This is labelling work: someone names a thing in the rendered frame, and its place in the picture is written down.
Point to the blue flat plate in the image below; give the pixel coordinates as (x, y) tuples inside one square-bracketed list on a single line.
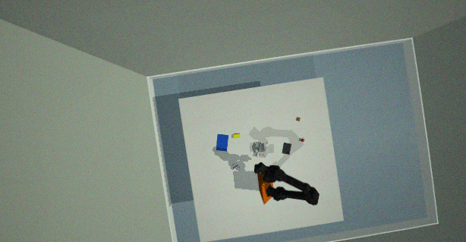
[(222, 142)]

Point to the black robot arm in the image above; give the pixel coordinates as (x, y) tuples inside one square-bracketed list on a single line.
[(308, 193)]

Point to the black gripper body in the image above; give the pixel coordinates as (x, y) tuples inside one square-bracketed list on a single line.
[(257, 172)]

